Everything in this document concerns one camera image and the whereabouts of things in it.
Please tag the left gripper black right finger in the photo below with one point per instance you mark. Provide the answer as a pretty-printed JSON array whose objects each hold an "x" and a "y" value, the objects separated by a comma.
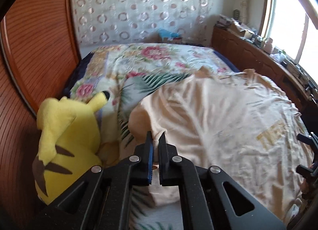
[{"x": 166, "y": 152}]

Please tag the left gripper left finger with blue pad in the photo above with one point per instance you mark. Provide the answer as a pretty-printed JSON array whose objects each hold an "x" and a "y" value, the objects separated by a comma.
[{"x": 143, "y": 169}]

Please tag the beige printed t-shirt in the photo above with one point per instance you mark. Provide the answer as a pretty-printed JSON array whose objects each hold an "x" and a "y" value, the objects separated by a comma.
[{"x": 242, "y": 122}]

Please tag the yellow Pikachu plush toy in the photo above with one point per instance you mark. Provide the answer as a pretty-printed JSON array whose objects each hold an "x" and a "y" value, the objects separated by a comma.
[{"x": 70, "y": 138}]

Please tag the floral and palm bedspread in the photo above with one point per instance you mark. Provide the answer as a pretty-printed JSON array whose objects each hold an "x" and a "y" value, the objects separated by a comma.
[{"x": 130, "y": 72}]

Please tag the clutter on cabinet top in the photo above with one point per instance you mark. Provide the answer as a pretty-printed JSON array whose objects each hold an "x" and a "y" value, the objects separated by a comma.
[{"x": 265, "y": 44}]

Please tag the blue item on cardboard box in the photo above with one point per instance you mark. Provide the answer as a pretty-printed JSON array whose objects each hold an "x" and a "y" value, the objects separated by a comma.
[{"x": 166, "y": 36}]

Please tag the wooden side cabinet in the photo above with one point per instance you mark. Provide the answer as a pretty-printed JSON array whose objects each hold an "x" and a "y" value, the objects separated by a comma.
[{"x": 244, "y": 55}]

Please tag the sheer circle-pattern curtain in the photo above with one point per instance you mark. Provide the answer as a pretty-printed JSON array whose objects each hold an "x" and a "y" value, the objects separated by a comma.
[{"x": 125, "y": 21}]

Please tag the wooden louvered wardrobe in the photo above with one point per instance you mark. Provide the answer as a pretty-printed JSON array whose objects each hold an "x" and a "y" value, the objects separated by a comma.
[{"x": 39, "y": 52}]

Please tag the bright window with wooden frame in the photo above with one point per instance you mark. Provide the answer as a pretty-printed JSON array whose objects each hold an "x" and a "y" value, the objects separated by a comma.
[{"x": 292, "y": 27}]

